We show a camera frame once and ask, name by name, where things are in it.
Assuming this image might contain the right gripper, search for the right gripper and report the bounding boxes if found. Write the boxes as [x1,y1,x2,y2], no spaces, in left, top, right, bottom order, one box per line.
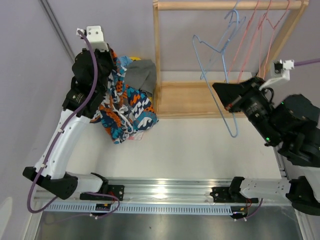
[211,75,279,144]

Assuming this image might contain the pink hanger of blue shorts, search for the pink hanger of blue shorts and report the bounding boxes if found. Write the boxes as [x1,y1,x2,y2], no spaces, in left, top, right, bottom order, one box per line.
[227,0,262,83]

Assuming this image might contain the grey shorts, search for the grey shorts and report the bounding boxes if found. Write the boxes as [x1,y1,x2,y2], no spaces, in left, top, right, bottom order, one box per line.
[124,59,157,97]

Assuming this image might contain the pink shark print shorts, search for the pink shark print shorts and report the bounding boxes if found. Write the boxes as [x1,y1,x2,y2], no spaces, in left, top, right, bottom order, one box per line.
[127,131,144,141]

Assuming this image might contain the yellow shorts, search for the yellow shorts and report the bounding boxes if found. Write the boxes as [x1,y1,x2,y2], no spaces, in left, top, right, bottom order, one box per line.
[130,56,141,61]

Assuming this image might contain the multicolour patterned shorts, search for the multicolour patterned shorts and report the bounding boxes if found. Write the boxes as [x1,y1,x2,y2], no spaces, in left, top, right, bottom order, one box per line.
[90,50,159,144]

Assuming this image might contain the light blue shorts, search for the light blue shorts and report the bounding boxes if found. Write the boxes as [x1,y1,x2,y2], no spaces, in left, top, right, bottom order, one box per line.
[118,55,133,68]

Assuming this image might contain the blue hanger of grey shorts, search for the blue hanger of grey shorts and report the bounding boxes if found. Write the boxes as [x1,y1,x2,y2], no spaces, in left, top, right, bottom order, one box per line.
[192,0,246,83]

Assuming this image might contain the pink hanger of yellow shorts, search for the pink hanger of yellow shorts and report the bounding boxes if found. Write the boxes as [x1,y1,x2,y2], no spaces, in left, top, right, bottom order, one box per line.
[257,0,291,79]

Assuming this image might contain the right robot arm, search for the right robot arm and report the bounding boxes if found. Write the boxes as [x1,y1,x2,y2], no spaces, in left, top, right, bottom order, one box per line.
[211,76,320,216]

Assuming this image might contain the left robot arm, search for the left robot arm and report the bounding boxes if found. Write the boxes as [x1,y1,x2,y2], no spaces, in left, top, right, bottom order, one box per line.
[22,48,117,201]

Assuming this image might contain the pink hanger of shark shorts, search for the pink hanger of shark shorts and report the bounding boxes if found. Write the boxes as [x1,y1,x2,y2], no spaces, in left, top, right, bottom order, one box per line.
[237,0,273,78]

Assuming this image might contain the wooden clothes rack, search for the wooden clothes rack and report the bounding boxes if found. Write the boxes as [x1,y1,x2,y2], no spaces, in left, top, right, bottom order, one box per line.
[153,0,309,119]

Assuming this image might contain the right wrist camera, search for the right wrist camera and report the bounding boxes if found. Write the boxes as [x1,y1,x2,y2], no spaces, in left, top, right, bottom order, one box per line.
[259,59,295,91]

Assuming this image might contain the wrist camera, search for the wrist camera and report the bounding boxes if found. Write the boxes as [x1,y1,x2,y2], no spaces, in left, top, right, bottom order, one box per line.
[259,59,295,91]
[76,25,110,52]

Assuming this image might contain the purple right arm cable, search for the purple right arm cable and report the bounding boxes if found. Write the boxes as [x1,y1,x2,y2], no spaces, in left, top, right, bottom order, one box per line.
[293,57,320,67]

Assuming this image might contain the aluminium mounting rail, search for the aluminium mounting rail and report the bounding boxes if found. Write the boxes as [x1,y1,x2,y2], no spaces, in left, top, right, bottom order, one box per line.
[31,174,290,205]

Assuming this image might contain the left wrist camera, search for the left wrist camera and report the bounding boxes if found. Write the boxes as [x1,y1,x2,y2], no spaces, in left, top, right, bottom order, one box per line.
[76,25,110,52]

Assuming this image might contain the aluminium frame post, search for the aluminium frame post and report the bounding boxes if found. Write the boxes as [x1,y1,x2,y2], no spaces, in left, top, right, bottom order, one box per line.
[38,0,75,63]

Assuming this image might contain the white slotted cable duct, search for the white slotted cable duct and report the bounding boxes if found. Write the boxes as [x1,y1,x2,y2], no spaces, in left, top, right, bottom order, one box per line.
[45,202,233,216]

